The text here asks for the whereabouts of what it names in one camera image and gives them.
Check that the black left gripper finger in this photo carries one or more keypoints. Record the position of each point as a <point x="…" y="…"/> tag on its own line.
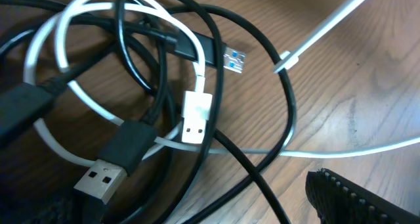
<point x="338" y="200"/>

